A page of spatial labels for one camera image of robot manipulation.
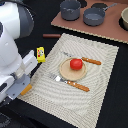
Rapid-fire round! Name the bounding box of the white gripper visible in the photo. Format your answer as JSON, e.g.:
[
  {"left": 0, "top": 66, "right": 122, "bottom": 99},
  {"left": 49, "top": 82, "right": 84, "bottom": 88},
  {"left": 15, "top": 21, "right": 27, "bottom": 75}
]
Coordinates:
[{"left": 0, "top": 50, "right": 37, "bottom": 102}]

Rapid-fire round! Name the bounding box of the yellow toy box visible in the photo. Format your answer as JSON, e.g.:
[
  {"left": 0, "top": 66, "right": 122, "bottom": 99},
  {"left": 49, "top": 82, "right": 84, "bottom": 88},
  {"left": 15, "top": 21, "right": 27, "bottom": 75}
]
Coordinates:
[{"left": 37, "top": 47, "right": 45, "bottom": 63}]

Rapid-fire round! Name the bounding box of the red toy tomato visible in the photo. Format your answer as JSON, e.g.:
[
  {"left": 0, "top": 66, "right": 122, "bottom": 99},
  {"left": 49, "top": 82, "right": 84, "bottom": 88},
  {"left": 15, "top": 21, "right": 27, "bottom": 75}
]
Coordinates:
[{"left": 70, "top": 59, "right": 83, "bottom": 70}]

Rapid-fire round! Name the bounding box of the orange toy bread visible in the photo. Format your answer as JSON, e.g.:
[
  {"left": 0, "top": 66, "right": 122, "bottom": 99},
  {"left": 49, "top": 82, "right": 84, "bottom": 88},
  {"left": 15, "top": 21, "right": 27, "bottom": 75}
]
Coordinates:
[{"left": 20, "top": 84, "right": 32, "bottom": 95}]

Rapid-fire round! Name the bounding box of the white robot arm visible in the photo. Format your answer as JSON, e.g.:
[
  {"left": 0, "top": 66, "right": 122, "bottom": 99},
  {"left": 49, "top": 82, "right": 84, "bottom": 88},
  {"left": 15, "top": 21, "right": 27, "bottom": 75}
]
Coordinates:
[{"left": 0, "top": 0, "right": 37, "bottom": 103}]

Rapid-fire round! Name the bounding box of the round wooden plate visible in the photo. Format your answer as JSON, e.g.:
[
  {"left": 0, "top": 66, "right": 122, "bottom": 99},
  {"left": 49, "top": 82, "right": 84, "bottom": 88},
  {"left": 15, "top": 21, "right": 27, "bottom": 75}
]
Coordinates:
[{"left": 59, "top": 58, "right": 87, "bottom": 81}]

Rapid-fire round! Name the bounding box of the brown sausage toy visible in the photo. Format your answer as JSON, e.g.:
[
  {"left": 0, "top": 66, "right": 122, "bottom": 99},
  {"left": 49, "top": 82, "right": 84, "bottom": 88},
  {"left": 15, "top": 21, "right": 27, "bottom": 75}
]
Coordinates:
[{"left": 43, "top": 34, "right": 61, "bottom": 38}]

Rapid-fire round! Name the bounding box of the woven beige placemat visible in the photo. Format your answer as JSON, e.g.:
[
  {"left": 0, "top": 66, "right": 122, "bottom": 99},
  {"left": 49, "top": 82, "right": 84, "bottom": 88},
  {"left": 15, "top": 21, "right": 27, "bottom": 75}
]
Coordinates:
[{"left": 19, "top": 33, "right": 118, "bottom": 128}]

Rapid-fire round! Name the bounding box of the grey toy pot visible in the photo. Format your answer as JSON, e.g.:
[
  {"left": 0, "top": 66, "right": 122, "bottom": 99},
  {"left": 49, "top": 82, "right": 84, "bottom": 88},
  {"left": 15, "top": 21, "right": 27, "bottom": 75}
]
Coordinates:
[{"left": 60, "top": 0, "right": 81, "bottom": 21}]

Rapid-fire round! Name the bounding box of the grey toy saucepan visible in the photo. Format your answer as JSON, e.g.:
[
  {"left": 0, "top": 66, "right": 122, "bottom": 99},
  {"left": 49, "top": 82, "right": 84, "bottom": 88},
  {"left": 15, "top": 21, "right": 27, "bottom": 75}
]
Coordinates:
[{"left": 83, "top": 3, "right": 116, "bottom": 26}]

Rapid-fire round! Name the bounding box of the pink stove board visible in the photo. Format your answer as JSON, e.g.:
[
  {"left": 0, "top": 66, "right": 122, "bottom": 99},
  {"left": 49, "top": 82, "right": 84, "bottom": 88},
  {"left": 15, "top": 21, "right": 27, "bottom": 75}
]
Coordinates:
[{"left": 51, "top": 0, "right": 128, "bottom": 43}]

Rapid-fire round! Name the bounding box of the beige toy bowl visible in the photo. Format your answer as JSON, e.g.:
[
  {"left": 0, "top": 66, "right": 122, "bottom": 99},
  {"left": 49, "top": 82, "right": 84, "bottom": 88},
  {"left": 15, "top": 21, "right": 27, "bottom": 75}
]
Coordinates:
[{"left": 120, "top": 7, "right": 128, "bottom": 31}]

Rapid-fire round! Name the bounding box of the fork with wooden handle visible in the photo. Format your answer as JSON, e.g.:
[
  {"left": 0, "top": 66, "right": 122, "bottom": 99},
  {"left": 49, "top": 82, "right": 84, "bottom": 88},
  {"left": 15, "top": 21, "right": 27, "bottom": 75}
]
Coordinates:
[{"left": 49, "top": 73, "right": 90, "bottom": 92}]

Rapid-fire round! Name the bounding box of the knife with wooden handle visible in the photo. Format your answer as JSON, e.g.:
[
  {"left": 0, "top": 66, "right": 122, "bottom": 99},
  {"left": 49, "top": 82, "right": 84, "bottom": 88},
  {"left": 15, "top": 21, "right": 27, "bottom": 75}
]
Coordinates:
[{"left": 62, "top": 52, "right": 102, "bottom": 65}]

